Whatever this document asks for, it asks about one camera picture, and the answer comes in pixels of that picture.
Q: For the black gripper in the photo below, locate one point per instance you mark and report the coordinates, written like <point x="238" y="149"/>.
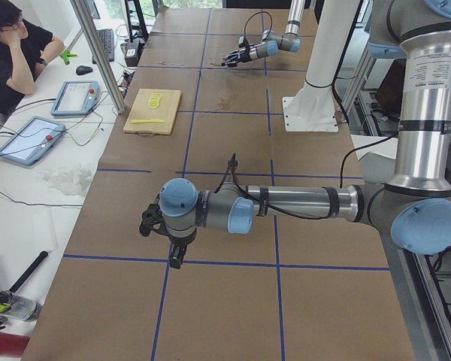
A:
<point x="244" y="53"/>
<point x="179" y="242"/>

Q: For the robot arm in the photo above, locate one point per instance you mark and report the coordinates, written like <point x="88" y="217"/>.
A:
<point x="269" y="197"/>
<point x="270" y="42"/>

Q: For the bamboo cutting board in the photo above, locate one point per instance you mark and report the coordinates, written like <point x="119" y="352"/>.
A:
<point x="167" y="110"/>

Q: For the yellow plastic knife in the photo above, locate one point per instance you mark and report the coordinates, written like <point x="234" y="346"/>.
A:
<point x="151" y="120"/>

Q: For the crumpled white tissue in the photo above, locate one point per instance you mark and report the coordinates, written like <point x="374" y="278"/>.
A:
<point x="73" y="181"/>

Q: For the black keyboard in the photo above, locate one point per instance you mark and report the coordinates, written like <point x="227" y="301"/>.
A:
<point x="106" y="39"/>

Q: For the black marker pen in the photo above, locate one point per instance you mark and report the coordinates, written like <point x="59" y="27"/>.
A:
<point x="29" y="271"/>

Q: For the black computer mouse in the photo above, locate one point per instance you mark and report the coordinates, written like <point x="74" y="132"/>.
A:
<point x="83" y="69"/>

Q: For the plastic water bottle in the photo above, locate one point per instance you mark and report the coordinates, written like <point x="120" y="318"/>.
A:
<point x="18" y="307"/>

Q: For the far teach pendant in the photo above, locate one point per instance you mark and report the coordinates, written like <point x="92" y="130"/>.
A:
<point x="76" y="98"/>

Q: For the teach pendant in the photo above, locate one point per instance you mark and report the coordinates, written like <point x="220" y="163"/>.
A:
<point x="32" y="141"/>
<point x="76" y="98"/>

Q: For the green plastic clamp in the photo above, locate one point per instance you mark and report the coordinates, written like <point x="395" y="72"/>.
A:
<point x="66" y="55"/>

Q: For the white chair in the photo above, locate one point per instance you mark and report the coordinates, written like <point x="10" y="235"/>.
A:
<point x="386" y="149"/>

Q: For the near teach pendant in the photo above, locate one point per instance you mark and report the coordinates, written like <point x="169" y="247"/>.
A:
<point x="32" y="141"/>

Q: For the person in black shirt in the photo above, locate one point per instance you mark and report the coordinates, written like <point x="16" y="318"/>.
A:
<point x="25" y="51"/>

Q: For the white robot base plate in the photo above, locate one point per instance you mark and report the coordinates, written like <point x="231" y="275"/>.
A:
<point x="312" y="108"/>

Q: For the aluminium frame post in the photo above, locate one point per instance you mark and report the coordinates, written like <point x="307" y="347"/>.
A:
<point x="87" y="25"/>

